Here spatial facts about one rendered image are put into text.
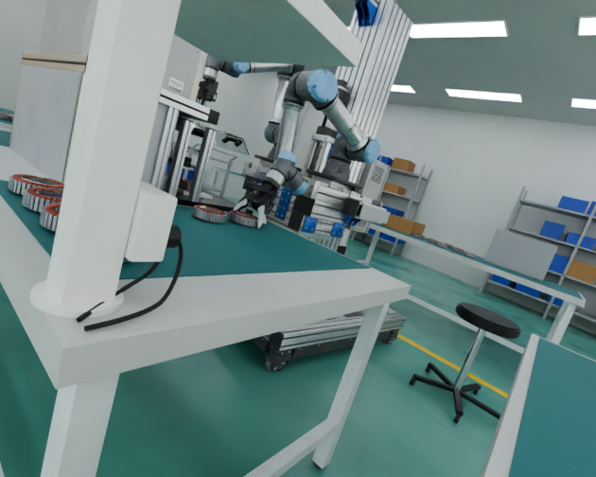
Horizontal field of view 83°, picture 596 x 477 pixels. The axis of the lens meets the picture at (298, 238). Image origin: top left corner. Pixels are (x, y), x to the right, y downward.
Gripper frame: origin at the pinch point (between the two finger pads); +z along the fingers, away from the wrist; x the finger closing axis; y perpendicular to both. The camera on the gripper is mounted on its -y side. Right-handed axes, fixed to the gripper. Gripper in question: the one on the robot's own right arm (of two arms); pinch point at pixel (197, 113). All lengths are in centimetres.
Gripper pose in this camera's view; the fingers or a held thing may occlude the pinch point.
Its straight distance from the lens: 209.5
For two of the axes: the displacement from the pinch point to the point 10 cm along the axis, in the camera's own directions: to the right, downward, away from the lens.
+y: 7.1, 1.0, 7.0
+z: -3.0, 9.4, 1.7
